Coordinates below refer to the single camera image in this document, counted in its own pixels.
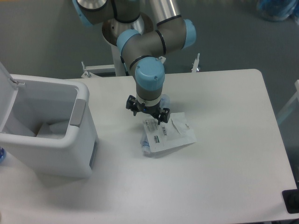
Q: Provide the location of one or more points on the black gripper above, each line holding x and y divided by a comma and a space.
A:
162, 115

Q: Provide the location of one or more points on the crushed clear plastic bottle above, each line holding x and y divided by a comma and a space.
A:
164, 103

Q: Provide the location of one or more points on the white plastic packaging bag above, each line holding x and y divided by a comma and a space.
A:
176, 133

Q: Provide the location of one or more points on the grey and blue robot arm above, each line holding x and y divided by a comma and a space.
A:
140, 50

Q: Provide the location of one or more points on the white open trash can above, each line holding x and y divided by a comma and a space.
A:
46, 123

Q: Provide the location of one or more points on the blue bottle cap at left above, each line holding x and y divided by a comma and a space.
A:
2, 154

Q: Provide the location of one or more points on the blue plastic bag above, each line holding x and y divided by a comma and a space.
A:
275, 10

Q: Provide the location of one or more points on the black device at table edge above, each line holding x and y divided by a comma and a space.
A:
291, 200

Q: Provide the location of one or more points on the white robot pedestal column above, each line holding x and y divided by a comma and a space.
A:
118, 65

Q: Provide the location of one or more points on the white metal base frame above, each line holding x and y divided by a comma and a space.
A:
107, 70

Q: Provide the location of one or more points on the white frame at right edge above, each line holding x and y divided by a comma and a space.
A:
290, 106

